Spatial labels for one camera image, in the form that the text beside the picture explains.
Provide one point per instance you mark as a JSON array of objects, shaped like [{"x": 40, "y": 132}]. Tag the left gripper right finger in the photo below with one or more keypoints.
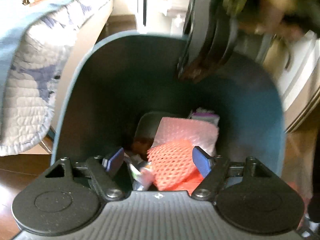
[{"x": 214, "y": 171}]

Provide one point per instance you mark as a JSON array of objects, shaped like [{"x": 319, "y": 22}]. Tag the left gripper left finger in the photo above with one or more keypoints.
[{"x": 102, "y": 171}]

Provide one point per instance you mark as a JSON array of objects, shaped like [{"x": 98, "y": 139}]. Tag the orange foam fruit net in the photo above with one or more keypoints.
[{"x": 173, "y": 167}]

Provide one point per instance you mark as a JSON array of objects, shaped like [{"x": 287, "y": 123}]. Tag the teal plastic trash bin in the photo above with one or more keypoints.
[{"x": 128, "y": 74}]

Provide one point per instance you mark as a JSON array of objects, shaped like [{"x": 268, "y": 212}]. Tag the pink bubble wrap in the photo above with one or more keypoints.
[{"x": 199, "y": 133}]

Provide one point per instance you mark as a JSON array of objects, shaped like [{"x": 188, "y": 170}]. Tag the purple white tissue pack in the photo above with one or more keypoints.
[{"x": 205, "y": 115}]

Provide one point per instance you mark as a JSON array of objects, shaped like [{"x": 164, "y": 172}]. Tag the white bedside cabinet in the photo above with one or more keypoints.
[{"x": 161, "y": 16}]

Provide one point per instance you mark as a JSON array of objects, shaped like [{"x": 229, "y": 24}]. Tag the white blue quilted blanket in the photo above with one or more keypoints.
[{"x": 11, "y": 35}]

